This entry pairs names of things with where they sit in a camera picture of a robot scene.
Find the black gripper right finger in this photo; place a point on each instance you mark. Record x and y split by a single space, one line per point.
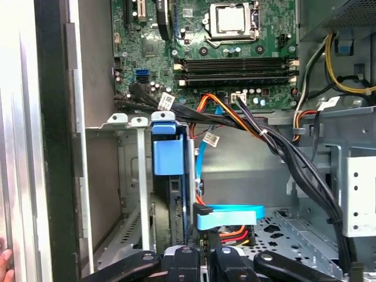
229 264

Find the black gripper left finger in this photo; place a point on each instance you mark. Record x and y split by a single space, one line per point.
182 264

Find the hard disk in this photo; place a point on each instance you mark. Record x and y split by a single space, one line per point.
167 152

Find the metal disk bay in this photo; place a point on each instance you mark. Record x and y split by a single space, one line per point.
141 176

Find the person's hand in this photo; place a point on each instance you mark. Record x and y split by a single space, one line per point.
6 267

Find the metal optical drive cage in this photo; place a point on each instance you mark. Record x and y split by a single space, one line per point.
361 191

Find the black open PC case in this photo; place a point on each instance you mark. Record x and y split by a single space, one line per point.
55 117

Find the green motherboard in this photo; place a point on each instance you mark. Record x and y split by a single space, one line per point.
164 50

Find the CPU socket with metal cover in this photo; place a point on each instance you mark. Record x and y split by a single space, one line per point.
232 40

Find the silver CPU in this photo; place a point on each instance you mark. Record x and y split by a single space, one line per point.
230 17

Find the grey power supply unit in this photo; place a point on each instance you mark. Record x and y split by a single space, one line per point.
352 11

